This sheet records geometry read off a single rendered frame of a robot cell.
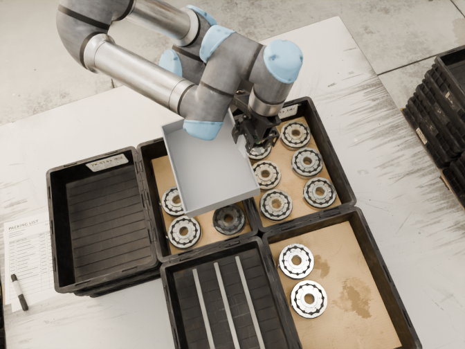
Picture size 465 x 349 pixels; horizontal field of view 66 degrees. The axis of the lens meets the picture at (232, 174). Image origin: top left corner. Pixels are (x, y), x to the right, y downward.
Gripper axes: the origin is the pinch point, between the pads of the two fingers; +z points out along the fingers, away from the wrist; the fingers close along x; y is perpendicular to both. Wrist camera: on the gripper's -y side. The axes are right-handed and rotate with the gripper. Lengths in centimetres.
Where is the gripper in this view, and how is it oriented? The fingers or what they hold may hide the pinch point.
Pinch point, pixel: (242, 145)
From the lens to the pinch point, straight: 97.7
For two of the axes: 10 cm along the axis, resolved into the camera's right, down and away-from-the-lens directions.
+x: 9.1, -2.6, 3.3
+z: -1.8, 4.7, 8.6
